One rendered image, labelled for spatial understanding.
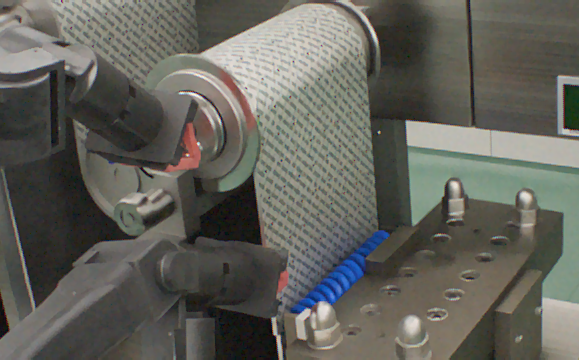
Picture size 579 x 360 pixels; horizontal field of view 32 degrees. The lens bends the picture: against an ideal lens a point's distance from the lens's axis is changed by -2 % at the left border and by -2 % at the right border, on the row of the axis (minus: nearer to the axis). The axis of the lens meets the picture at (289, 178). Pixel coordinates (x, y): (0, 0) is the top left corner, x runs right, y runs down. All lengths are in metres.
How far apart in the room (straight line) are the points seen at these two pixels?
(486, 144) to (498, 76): 2.76
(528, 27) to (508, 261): 0.27
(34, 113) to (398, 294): 0.49
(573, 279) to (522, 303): 2.12
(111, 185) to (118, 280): 0.34
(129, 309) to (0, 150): 0.16
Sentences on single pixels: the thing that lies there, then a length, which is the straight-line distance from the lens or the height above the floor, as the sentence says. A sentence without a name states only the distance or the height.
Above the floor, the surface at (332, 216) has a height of 1.10.
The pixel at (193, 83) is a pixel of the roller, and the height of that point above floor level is 1.30.
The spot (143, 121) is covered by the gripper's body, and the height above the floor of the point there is 1.31.
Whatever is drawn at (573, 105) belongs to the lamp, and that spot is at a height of 1.19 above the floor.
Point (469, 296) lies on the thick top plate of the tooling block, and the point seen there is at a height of 1.03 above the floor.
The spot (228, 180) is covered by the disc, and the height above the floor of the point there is 1.19.
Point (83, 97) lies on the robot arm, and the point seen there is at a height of 1.35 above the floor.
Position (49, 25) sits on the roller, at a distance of 1.16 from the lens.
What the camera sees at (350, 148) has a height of 1.16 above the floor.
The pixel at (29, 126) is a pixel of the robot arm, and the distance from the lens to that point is 0.82.
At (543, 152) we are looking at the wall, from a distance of 3.92.
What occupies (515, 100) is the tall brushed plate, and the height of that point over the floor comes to 1.18.
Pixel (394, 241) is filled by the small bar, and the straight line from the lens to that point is 1.21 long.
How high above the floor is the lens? 1.60
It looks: 23 degrees down
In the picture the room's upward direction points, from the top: 6 degrees counter-clockwise
